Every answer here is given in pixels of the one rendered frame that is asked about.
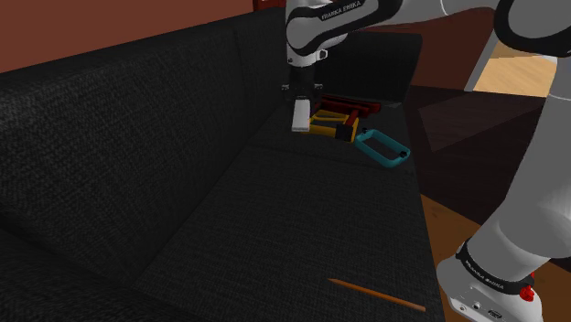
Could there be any teal rectangular frame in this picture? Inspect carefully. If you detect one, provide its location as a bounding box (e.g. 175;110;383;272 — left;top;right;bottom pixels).
354;128;412;169

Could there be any yellow rectangular frame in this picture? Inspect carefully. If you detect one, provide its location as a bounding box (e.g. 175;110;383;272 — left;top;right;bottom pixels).
302;110;361;144

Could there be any black fabric sofa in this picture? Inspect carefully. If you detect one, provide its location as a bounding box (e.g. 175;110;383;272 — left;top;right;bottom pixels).
0;5;447;322

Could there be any orange pencil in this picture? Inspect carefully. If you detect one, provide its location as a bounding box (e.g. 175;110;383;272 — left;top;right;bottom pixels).
327;277;427;313

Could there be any white rectangular bar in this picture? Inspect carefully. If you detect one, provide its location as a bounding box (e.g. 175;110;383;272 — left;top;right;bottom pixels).
291;98;311;133

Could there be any red black T-shaped tool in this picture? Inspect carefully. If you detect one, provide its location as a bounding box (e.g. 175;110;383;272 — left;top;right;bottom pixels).
318;93;382;143

